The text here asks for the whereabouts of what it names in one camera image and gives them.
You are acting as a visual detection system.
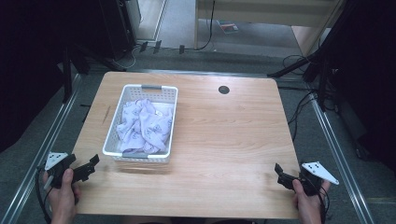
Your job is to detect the black floor cable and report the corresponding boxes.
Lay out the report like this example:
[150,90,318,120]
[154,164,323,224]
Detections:
[281,54,318,143]

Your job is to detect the black cabinet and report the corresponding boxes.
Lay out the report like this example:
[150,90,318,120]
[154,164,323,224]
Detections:
[98,0,138,61]

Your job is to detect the black tripod stand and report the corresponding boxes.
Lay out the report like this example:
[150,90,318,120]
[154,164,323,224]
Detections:
[266,50,332,112]
[60,43,127,105]

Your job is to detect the white floor cable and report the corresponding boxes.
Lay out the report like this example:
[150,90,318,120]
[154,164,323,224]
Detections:
[113,43,139,70]

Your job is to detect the person's right hand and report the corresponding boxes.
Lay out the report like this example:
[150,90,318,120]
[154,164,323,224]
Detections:
[291,179,332,224]

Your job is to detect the black hanging cable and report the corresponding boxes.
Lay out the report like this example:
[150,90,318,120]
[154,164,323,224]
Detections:
[196,0,217,51]

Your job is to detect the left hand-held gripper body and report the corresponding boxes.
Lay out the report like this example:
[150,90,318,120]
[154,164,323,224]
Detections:
[44,151,78,189]

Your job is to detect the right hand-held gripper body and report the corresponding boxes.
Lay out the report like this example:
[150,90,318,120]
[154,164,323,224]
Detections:
[298,161,340,197]

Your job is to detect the black curtain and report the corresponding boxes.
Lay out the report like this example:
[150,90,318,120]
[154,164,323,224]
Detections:
[311,0,396,172]

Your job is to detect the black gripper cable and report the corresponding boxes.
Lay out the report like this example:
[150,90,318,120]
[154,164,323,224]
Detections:
[317,186,332,224]
[35,167,53,224]

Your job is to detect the person's left hand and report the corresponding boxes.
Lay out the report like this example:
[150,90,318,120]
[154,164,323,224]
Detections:
[43,169,81,224]

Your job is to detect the light wooden furniture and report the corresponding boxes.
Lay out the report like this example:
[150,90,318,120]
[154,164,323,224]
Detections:
[193,0,345,58]

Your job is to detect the metal floor rail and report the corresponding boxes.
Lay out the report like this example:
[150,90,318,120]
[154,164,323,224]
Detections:
[310,98,376,224]
[0,74,82,224]

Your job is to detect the white patterned cloth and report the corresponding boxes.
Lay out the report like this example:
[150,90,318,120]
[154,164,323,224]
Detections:
[116,98,175,155]

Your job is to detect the white plastic basket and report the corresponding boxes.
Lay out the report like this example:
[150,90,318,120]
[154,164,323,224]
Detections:
[102,83,179,164]

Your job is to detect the booklet with red cover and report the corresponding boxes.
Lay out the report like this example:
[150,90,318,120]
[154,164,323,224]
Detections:
[218,20,240,35]

